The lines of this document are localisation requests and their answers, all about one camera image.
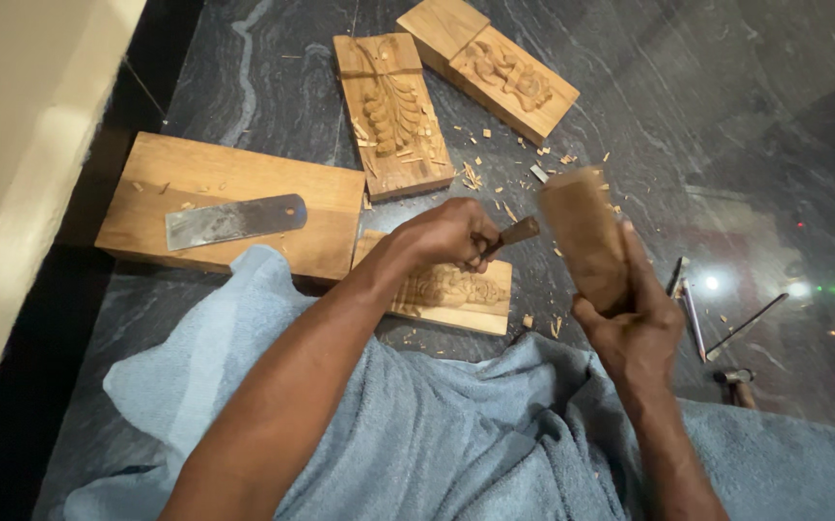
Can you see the person's left hand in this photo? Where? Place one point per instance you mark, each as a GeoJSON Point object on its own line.
{"type": "Point", "coordinates": [441, 233]}

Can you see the person's right hand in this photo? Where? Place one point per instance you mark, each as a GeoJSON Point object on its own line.
{"type": "Point", "coordinates": [635, 329]}

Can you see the person's left fingers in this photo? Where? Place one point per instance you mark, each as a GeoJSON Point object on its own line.
{"type": "Point", "coordinates": [481, 246]}

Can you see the wooden mallet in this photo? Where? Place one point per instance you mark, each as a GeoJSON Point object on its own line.
{"type": "Point", "coordinates": [585, 235]}

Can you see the small carved wooden panel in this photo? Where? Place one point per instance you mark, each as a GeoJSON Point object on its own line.
{"type": "Point", "coordinates": [454, 295]}

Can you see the scattered wood chips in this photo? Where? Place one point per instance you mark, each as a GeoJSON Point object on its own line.
{"type": "Point", "coordinates": [526, 188]}

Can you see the leaf-carved wooden panel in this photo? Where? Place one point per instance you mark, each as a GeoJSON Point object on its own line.
{"type": "Point", "coordinates": [393, 116]}

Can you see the thick flower-carved wooden block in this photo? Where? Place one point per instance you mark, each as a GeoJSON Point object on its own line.
{"type": "Point", "coordinates": [493, 69]}

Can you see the blue towel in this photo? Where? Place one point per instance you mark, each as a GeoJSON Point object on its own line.
{"type": "Point", "coordinates": [461, 434]}

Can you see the dark short metal chisel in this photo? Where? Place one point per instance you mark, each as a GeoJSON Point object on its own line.
{"type": "Point", "coordinates": [676, 276]}

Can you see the thin metal carving chisel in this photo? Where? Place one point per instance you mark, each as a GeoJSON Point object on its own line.
{"type": "Point", "coordinates": [694, 318]}

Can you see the plain wooden block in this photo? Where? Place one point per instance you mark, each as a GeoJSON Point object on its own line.
{"type": "Point", "coordinates": [236, 206]}

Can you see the flat metal saw blade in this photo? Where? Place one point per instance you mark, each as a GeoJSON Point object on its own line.
{"type": "Point", "coordinates": [233, 221]}

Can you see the long flat metal chisel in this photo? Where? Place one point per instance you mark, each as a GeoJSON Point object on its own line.
{"type": "Point", "coordinates": [745, 327]}

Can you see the small hammer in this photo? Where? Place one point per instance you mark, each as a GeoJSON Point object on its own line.
{"type": "Point", "coordinates": [738, 386]}

